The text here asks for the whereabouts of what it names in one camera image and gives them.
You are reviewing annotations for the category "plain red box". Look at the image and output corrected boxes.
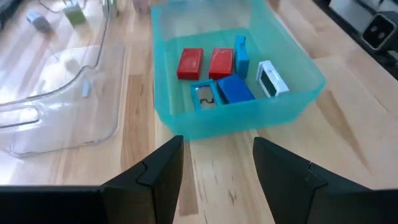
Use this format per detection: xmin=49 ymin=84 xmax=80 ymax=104
xmin=208 ymin=47 xmax=235 ymax=80
xmin=176 ymin=47 xmax=205 ymax=81

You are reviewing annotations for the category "grey blue small box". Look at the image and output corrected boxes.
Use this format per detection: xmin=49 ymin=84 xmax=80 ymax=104
xmin=25 ymin=9 xmax=52 ymax=32

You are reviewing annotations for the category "small white tag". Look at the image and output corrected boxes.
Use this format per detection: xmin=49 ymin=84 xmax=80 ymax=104
xmin=81 ymin=78 xmax=92 ymax=98

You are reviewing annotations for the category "teal translucent plastic bin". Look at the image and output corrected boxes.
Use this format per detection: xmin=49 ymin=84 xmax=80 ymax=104
xmin=150 ymin=0 xmax=327 ymax=141

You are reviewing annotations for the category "dark blue box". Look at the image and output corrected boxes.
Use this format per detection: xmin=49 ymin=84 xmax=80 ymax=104
xmin=216 ymin=73 xmax=257 ymax=105

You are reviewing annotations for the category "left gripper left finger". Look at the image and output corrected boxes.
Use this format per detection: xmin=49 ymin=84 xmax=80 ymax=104
xmin=101 ymin=134 xmax=185 ymax=224

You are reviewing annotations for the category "clear plastic bin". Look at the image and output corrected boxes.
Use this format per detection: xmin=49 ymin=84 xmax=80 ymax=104
xmin=0 ymin=0 xmax=127 ymax=159

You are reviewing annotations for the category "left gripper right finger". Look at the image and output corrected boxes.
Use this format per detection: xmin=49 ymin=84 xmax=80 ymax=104
xmin=252 ymin=136 xmax=373 ymax=224

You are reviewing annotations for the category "solid teal blue box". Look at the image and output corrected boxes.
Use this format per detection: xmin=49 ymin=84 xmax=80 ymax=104
xmin=233 ymin=34 xmax=251 ymax=80

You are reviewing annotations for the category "teal framed window box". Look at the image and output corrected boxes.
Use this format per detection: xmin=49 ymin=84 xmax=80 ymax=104
xmin=189 ymin=78 xmax=223 ymax=112

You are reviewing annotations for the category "grey stereo camera box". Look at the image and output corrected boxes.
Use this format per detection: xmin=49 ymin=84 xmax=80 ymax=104
xmin=359 ymin=11 xmax=398 ymax=53

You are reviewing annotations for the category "white framed window box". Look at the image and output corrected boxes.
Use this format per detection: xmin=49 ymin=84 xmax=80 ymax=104
xmin=255 ymin=59 xmax=290 ymax=99

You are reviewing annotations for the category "green box white top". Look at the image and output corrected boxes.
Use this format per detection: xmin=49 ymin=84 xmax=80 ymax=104
xmin=62 ymin=1 xmax=88 ymax=28

